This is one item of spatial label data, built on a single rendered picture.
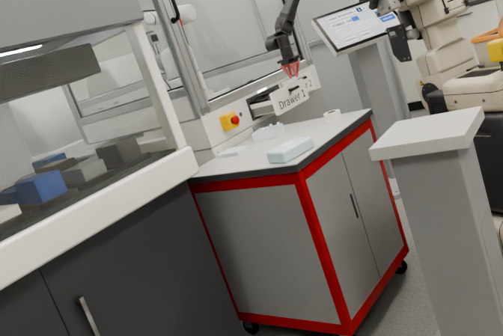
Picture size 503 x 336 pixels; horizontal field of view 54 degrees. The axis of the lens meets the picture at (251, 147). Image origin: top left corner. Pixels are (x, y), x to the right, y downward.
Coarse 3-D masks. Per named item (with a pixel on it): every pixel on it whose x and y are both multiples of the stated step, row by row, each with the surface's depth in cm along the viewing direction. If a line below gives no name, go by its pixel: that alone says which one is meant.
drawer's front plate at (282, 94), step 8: (296, 80) 246; (280, 88) 235; (288, 88) 238; (304, 88) 248; (272, 96) 228; (280, 96) 232; (288, 96) 237; (272, 104) 229; (280, 104) 231; (288, 104) 236; (296, 104) 242; (280, 112) 231
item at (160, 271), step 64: (0, 0) 129; (64, 0) 143; (128, 0) 161; (128, 192) 152; (0, 256) 121; (64, 256) 141; (128, 256) 157; (192, 256) 177; (0, 320) 126; (64, 320) 139; (128, 320) 154; (192, 320) 173
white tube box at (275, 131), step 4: (280, 124) 217; (272, 128) 215; (276, 128) 213; (280, 128) 216; (256, 132) 218; (260, 132) 216; (264, 132) 215; (268, 132) 214; (272, 132) 213; (276, 132) 212; (280, 132) 215; (252, 136) 218; (256, 136) 217; (260, 136) 216; (264, 136) 215; (268, 136) 215; (272, 136) 214; (276, 136) 213; (256, 140) 218; (260, 140) 217
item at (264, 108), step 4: (268, 100) 234; (256, 104) 238; (260, 104) 236; (264, 104) 235; (268, 104) 233; (252, 108) 240; (256, 108) 239; (260, 108) 237; (264, 108) 235; (268, 108) 234; (272, 108) 232; (252, 112) 241; (256, 112) 239; (260, 112) 238; (264, 112) 236; (268, 112) 235; (272, 112) 234; (256, 116) 240
